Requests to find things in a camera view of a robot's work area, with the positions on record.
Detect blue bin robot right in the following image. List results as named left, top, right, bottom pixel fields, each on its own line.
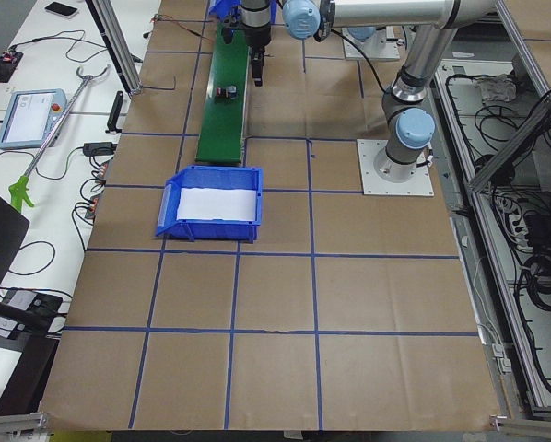
left=208, top=0, right=240, bottom=21

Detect black power adapter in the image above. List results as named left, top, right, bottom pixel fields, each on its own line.
left=82, top=142, right=117, bottom=157

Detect grabber reaching tool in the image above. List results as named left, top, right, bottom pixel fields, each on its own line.
left=8, top=64, right=111, bottom=213

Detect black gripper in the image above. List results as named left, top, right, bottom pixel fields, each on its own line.
left=222, top=16, right=271, bottom=87

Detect blue bin robot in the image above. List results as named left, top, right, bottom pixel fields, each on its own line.
left=156, top=166, right=264, bottom=242
left=208, top=0, right=240, bottom=21

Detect teach pendant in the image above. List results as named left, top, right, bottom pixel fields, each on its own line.
left=0, top=88, right=67, bottom=150

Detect green conveyor belt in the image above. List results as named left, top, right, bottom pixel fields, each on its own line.
left=196, top=28, right=248, bottom=164

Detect white foam in left bin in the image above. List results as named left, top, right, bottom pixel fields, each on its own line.
left=176, top=188, right=257, bottom=221

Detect aluminium frame post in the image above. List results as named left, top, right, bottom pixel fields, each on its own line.
left=86, top=0, right=142, bottom=96

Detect blue bin robot left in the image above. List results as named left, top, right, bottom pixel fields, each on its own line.
left=156, top=166, right=264, bottom=242

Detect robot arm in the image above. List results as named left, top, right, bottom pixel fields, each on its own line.
left=346, top=26, right=387, bottom=52
left=209, top=1, right=495, bottom=179

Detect red black conveyor wire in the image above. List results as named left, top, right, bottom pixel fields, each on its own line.
left=150, top=13, right=217, bottom=47

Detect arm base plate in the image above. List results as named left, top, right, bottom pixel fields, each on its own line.
left=342, top=27, right=400, bottom=62
left=357, top=139, right=434, bottom=197

